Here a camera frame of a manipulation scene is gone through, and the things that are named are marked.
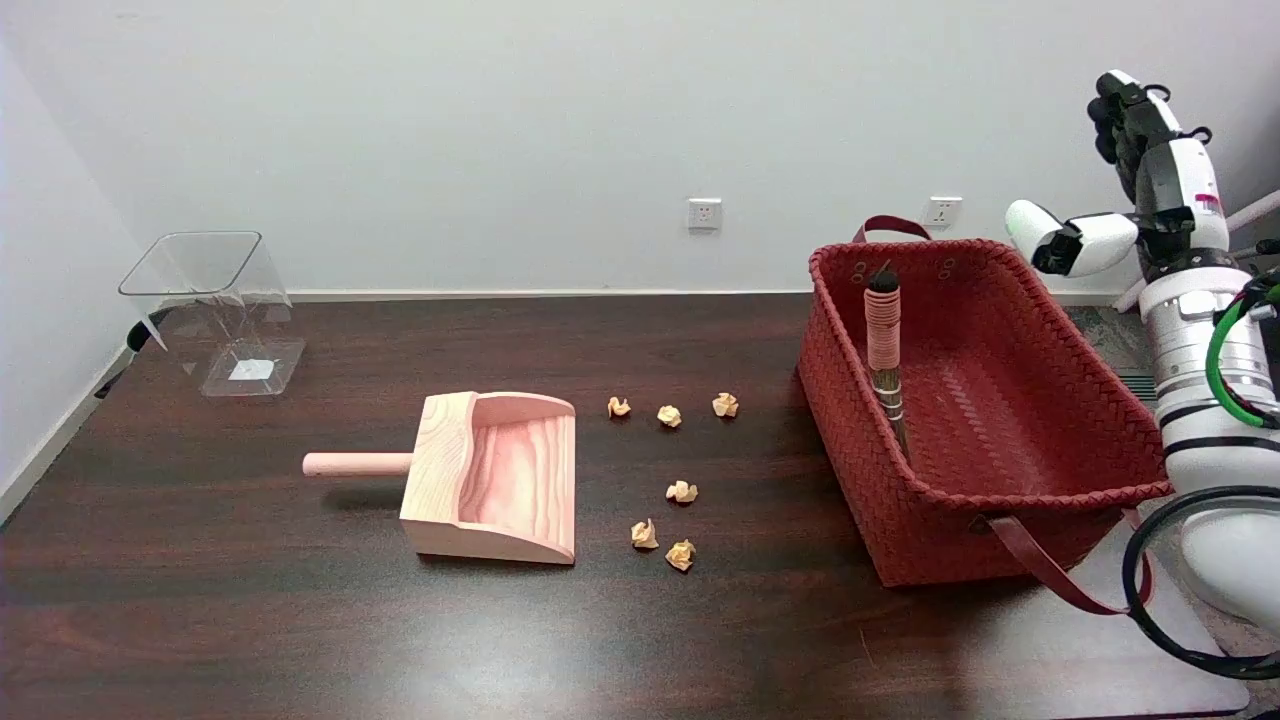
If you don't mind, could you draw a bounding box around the green cable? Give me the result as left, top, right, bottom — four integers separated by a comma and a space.
1204, 288, 1280, 431

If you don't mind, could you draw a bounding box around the wooden dustpan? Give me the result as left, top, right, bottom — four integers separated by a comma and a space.
302, 391, 578, 567

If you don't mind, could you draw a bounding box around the braided black cable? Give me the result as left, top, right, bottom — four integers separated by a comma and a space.
1240, 270, 1280, 323

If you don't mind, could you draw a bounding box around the small broom with pink handle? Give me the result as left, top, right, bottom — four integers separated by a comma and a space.
863, 262, 912, 467

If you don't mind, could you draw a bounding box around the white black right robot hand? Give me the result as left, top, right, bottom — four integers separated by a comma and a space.
1005, 70, 1236, 282

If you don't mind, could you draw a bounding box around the smooth black cable loop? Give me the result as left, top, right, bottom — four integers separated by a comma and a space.
1121, 486, 1280, 682

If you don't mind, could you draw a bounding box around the clear plastic bin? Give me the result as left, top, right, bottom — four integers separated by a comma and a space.
118, 231, 307, 399

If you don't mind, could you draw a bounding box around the pale pink pipe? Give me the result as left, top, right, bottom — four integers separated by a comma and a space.
1112, 194, 1280, 314

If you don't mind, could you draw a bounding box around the red woven basket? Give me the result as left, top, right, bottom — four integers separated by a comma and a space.
797, 215, 1174, 617

